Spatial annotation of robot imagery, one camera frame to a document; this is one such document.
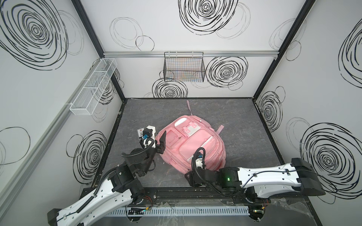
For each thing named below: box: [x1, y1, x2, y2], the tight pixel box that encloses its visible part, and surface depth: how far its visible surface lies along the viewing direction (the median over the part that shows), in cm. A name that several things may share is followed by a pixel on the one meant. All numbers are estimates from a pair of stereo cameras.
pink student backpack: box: [155, 100, 227, 175], surface depth 84 cm
